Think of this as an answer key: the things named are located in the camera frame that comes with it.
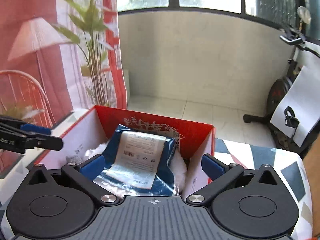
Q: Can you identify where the white cap on bike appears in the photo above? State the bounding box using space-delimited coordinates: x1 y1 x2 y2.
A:
297 6 311 25

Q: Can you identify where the red strawberry cardboard box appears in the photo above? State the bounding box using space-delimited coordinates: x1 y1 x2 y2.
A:
36 106 215 198

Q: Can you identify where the white fluffy plush cloth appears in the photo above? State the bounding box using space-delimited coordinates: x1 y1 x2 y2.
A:
83 141 187 198

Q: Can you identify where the printed living room backdrop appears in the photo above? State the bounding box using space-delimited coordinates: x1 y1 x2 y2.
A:
1 0 127 128

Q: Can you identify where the blue packaged item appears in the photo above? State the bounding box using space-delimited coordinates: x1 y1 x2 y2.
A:
99 125 176 196

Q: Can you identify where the geometric patterned tablecloth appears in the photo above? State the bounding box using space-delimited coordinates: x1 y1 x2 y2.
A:
1 136 312 239

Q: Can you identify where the white foam board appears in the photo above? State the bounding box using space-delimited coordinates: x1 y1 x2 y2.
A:
271 66 320 147

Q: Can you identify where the black exercise bike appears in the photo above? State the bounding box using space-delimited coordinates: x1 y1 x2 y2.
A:
243 24 319 158

